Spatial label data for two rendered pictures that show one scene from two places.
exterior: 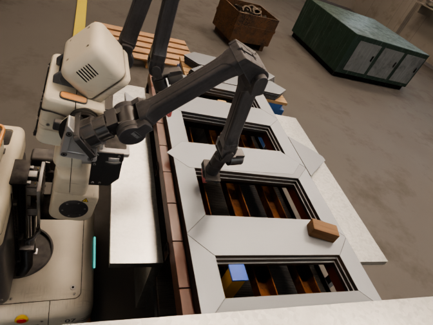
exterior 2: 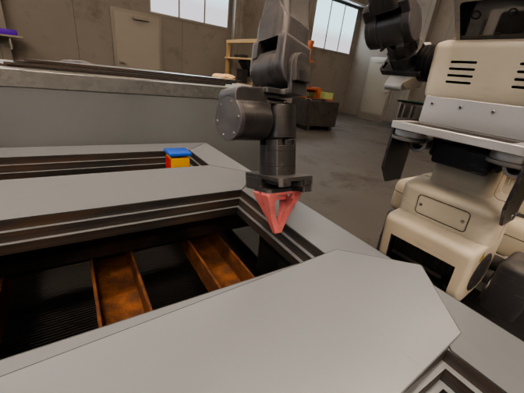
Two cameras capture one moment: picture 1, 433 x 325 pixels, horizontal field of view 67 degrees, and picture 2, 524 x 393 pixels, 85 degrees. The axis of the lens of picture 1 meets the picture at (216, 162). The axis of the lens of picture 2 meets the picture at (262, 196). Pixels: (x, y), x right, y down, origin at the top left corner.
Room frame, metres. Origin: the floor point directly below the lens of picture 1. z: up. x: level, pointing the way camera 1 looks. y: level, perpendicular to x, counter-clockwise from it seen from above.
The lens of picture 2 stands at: (1.48, -0.07, 1.10)
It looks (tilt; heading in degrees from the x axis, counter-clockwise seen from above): 23 degrees down; 173
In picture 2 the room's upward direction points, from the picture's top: 7 degrees clockwise
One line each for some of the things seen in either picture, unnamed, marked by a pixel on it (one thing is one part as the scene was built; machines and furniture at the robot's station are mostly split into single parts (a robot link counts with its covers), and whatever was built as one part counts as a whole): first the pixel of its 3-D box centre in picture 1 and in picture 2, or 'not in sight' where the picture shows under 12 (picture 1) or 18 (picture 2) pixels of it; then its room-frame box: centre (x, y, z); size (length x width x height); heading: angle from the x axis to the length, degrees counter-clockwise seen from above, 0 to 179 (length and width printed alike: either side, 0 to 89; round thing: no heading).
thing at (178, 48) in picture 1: (145, 49); not in sight; (3.81, 1.38, 0.06); 1.21 x 0.83 x 0.11; 121
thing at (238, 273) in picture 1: (237, 273); (178, 154); (0.70, -0.22, 0.88); 0.06 x 0.06 x 0.02; 28
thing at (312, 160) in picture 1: (307, 154); not in sight; (1.83, -0.50, 0.77); 0.45 x 0.20 x 0.04; 28
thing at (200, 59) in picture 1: (235, 76); not in sight; (2.36, 0.14, 0.82); 0.80 x 0.40 x 0.06; 118
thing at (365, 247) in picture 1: (314, 175); not in sight; (1.70, -0.57, 0.74); 1.20 x 0.26 x 0.03; 28
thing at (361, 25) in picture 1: (355, 44); not in sight; (7.41, -1.60, 0.40); 1.97 x 1.80 x 0.80; 123
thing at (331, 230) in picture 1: (323, 230); not in sight; (1.07, -0.53, 0.89); 0.12 x 0.06 x 0.05; 101
